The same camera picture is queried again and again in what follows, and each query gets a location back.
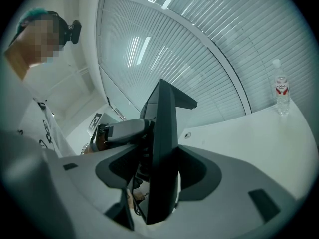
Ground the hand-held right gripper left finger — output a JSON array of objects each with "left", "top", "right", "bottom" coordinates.
[{"left": 1, "top": 130, "right": 153, "bottom": 239}]

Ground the grey printed t-shirt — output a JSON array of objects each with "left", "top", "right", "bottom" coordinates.
[{"left": 4, "top": 63, "right": 78, "bottom": 159}]

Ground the black head-worn camera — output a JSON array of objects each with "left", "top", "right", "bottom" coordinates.
[{"left": 63, "top": 19, "right": 83, "bottom": 45}]

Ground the person's left hand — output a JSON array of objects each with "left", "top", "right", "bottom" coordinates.
[{"left": 95, "top": 132, "right": 109, "bottom": 152}]

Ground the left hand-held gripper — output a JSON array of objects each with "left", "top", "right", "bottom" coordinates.
[{"left": 86, "top": 112, "right": 151, "bottom": 154}]

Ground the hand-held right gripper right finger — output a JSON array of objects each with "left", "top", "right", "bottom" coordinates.
[{"left": 159, "top": 144, "right": 299, "bottom": 239}]

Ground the beaded bracelet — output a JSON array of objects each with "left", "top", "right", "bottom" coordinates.
[{"left": 80, "top": 143, "right": 95, "bottom": 156}]

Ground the person's head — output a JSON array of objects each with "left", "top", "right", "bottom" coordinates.
[{"left": 3, "top": 18, "right": 67, "bottom": 81}]

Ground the clear plastic water bottle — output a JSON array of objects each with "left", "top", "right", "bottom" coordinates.
[{"left": 271, "top": 59, "right": 292, "bottom": 116}]

